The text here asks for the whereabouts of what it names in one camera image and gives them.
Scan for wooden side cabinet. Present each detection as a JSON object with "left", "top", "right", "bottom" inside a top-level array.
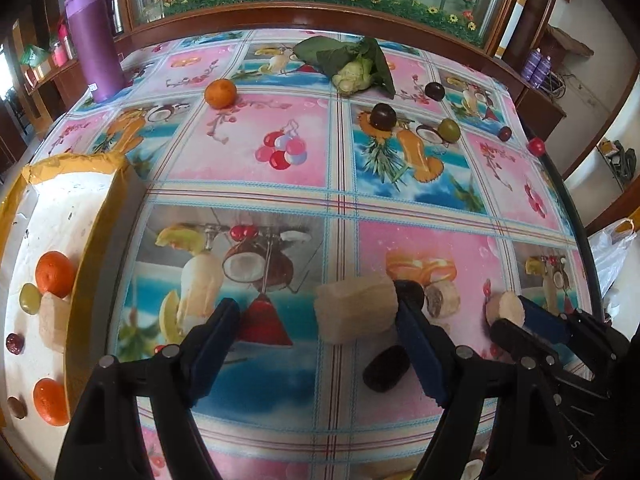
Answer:
[{"left": 500, "top": 55, "right": 568, "bottom": 128}]

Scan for large round tan banana piece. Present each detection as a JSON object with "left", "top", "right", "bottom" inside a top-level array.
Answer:
[{"left": 38, "top": 292, "right": 73, "bottom": 354}]

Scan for wooden wall shelf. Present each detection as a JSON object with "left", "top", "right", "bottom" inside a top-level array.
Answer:
[{"left": 0, "top": 0, "right": 131, "bottom": 133}]

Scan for large blocky banana chunk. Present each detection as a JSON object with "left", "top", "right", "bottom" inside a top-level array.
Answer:
[{"left": 313, "top": 272, "right": 399, "bottom": 345}]

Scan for small banana piece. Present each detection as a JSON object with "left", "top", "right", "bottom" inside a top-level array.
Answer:
[
  {"left": 424, "top": 280, "right": 461, "bottom": 318},
  {"left": 485, "top": 291, "right": 526, "bottom": 328}
]

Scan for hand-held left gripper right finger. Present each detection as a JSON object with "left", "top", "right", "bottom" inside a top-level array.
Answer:
[{"left": 394, "top": 281, "right": 576, "bottom": 480}]

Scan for dark oval date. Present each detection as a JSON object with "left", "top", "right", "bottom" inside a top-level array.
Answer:
[{"left": 362, "top": 345, "right": 412, "bottom": 393}]

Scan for green packet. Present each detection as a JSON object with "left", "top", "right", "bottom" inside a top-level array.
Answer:
[{"left": 20, "top": 44, "right": 48, "bottom": 68}]

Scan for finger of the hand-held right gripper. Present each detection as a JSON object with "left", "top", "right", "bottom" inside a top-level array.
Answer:
[
  {"left": 518, "top": 295, "right": 577, "bottom": 347},
  {"left": 489, "top": 318, "right": 563, "bottom": 371}
]

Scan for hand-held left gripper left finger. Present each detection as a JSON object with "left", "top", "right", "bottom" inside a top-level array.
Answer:
[{"left": 55, "top": 298, "right": 242, "bottom": 480}]

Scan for tangled cables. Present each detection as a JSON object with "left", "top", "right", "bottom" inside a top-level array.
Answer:
[{"left": 547, "top": 71, "right": 576, "bottom": 101}]

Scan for printed pink blue tablecloth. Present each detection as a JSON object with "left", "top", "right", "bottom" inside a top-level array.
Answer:
[{"left": 30, "top": 27, "right": 601, "bottom": 480}]

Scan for large green grape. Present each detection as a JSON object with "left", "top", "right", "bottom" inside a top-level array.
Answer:
[{"left": 19, "top": 283, "right": 42, "bottom": 316}]

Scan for leafy green cauliflower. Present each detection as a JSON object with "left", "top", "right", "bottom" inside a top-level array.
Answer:
[{"left": 292, "top": 36, "right": 397, "bottom": 98}]

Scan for purple thermos bottle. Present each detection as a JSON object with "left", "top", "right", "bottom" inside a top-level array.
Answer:
[{"left": 64, "top": 0, "right": 126, "bottom": 104}]

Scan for orange tangerine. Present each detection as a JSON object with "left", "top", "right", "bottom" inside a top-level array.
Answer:
[
  {"left": 32, "top": 378, "right": 71, "bottom": 427},
  {"left": 204, "top": 78, "right": 238, "bottom": 109},
  {"left": 35, "top": 251, "right": 77, "bottom": 298}
]

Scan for white foam box yellow tape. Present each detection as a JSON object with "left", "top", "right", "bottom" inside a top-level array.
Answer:
[{"left": 0, "top": 152, "right": 147, "bottom": 461}]

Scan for pink bottle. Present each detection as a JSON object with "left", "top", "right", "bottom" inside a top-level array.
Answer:
[{"left": 52, "top": 25, "right": 71, "bottom": 66}]

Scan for white plastic bag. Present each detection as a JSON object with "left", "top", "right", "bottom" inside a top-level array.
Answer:
[{"left": 587, "top": 219, "right": 638, "bottom": 302}]

